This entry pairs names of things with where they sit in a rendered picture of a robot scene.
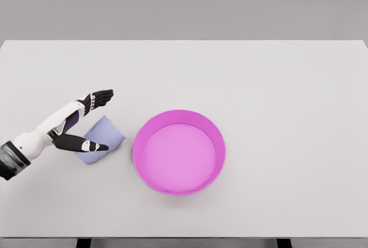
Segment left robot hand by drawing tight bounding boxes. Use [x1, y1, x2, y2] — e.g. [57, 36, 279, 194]
[33, 89, 114, 152]

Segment lavender cup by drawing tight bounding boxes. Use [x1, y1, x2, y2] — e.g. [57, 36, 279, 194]
[73, 115, 127, 166]

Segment pink round plate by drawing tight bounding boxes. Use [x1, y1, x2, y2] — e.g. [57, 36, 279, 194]
[132, 109, 227, 197]

